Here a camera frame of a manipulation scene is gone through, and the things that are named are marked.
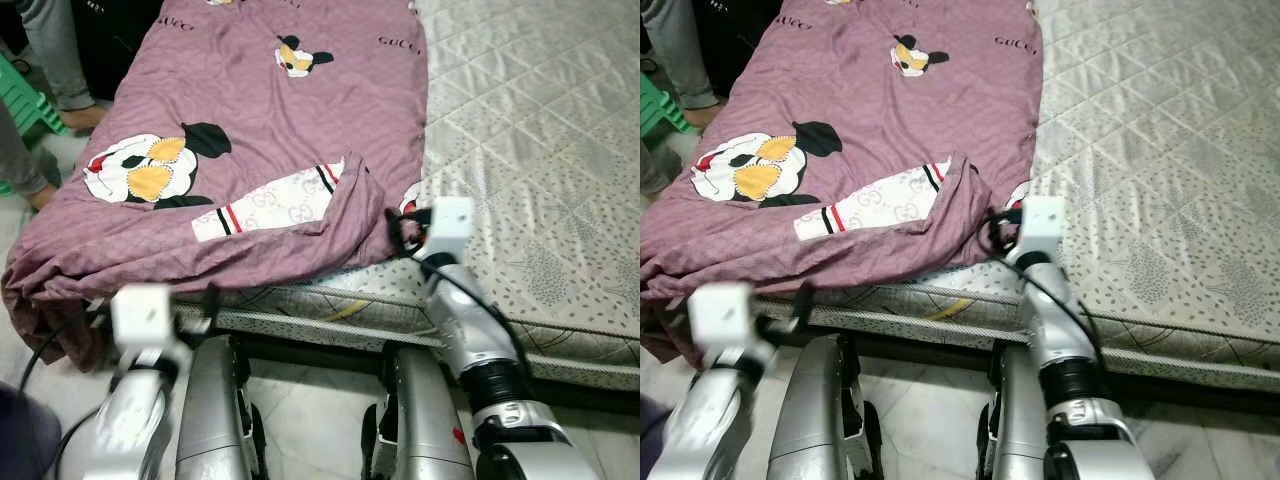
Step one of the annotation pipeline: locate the purple cartoon print blanket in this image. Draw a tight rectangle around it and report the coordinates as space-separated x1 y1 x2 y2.
0 0 431 373
640 0 1043 366

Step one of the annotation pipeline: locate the silver robot leg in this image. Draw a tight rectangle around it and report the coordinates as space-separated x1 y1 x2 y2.
978 345 1051 480
768 335 883 480
362 345 477 480
175 335 269 480

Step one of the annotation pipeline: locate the grey quilted mattress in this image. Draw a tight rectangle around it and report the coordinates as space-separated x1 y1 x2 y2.
170 0 641 391
760 0 1280 389

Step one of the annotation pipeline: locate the dark bed base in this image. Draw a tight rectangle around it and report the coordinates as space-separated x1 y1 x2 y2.
830 335 1280 413
230 335 641 413

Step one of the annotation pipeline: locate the green plastic stool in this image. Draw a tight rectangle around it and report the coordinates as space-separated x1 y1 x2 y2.
0 55 71 196
640 72 693 141

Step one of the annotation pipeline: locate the person in grey trousers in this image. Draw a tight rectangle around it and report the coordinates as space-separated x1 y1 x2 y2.
0 0 109 213
640 0 723 199

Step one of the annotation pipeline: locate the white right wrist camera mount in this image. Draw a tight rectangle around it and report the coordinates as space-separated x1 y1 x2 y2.
1018 197 1068 266
425 197 476 266

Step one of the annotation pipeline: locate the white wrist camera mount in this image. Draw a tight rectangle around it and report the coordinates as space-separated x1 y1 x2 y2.
1018 197 1068 266
425 197 476 266
688 283 777 366
110 283 193 371

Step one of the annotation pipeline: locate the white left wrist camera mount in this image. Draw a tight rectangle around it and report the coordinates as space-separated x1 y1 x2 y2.
688 283 777 366
110 283 193 371

